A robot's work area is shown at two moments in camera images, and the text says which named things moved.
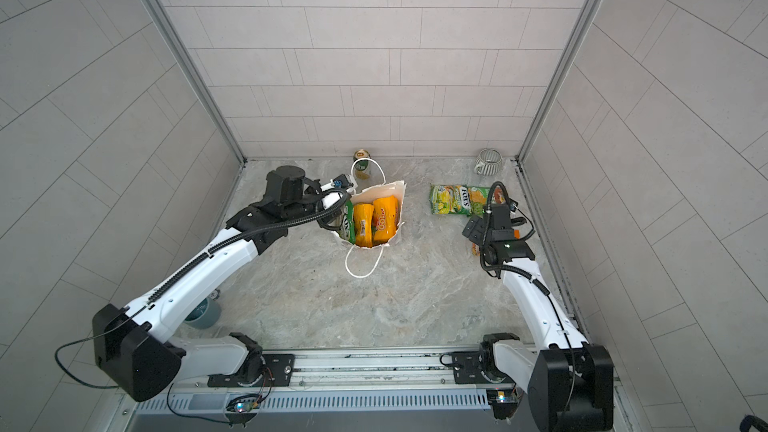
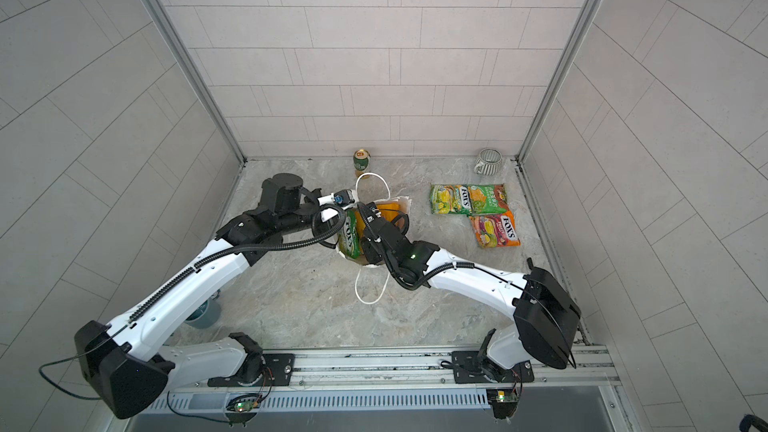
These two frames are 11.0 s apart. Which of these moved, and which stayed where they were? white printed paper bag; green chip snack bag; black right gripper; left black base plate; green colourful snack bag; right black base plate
Moved: white printed paper bag; black right gripper
Stayed: green colourful snack bag; right black base plate; left black base plate; green chip snack bag
